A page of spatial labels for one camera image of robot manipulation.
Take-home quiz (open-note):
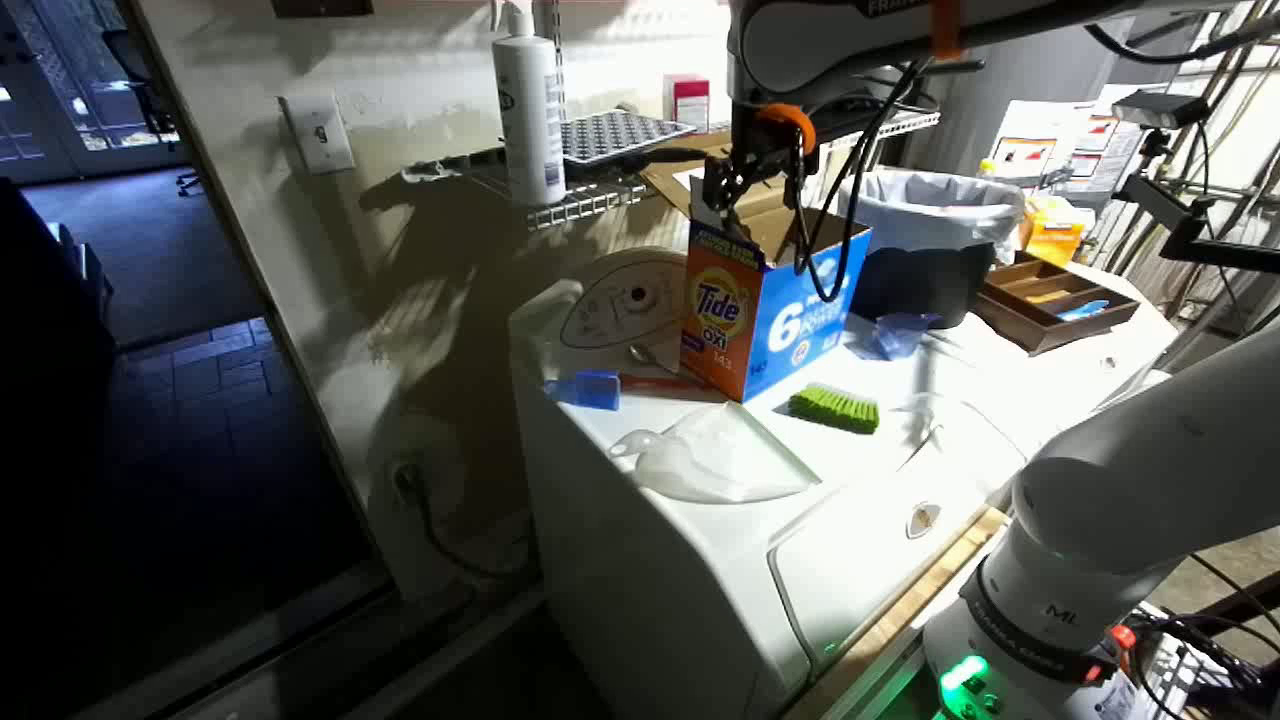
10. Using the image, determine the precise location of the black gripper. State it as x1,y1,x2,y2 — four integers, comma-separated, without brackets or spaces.
697,105,812,216

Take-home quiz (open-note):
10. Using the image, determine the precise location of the pink box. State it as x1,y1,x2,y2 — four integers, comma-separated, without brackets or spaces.
666,72,718,136

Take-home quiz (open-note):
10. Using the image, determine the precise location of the grey ridged tray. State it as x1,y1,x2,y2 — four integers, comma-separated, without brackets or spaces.
556,105,697,166

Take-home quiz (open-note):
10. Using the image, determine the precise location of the Tide detergent cardboard box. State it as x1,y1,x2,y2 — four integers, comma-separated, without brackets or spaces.
634,157,880,407

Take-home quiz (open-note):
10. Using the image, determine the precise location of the dark plastic bin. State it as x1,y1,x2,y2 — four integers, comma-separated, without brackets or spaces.
834,162,1027,260

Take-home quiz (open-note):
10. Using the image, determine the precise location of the tall white bottle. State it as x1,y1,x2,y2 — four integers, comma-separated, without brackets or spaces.
486,0,572,212

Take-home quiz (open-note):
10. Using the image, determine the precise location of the black bin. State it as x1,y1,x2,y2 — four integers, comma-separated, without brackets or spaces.
847,240,1001,330

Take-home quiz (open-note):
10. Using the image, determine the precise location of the small blue block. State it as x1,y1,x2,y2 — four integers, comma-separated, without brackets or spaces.
548,369,628,416

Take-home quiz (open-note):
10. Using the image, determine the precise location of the yellow package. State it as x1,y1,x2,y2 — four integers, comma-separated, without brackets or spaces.
1015,186,1101,271

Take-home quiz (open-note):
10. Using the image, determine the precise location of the white printed cardboard box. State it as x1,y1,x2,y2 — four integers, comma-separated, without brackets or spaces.
980,97,1141,200

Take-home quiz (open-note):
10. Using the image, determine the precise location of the brown wooden tray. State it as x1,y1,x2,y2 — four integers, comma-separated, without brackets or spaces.
969,254,1143,359

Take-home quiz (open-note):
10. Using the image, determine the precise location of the white washing machine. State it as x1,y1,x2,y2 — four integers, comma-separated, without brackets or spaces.
504,242,1191,720

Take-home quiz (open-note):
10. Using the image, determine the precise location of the wooden board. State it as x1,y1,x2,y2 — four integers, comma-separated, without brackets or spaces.
785,505,1010,720

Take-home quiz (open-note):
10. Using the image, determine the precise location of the green lit device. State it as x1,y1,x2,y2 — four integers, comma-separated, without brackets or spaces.
931,650,1009,720

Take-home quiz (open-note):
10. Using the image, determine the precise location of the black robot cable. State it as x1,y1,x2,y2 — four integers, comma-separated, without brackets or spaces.
793,57,931,307

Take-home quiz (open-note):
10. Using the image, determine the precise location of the green bristle clear-handled brush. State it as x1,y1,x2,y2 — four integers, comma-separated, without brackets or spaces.
778,330,953,457

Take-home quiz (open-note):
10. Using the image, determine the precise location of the white wall outlet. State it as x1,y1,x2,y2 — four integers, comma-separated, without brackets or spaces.
276,90,358,175

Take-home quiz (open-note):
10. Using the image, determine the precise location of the dark power cord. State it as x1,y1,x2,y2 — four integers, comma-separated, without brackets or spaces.
388,457,541,583

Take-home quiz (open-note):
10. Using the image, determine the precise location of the black camera stand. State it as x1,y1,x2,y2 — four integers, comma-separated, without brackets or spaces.
1083,0,1280,284

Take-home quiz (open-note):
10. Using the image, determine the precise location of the wired electronics box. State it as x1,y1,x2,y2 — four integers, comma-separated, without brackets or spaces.
1062,597,1280,720

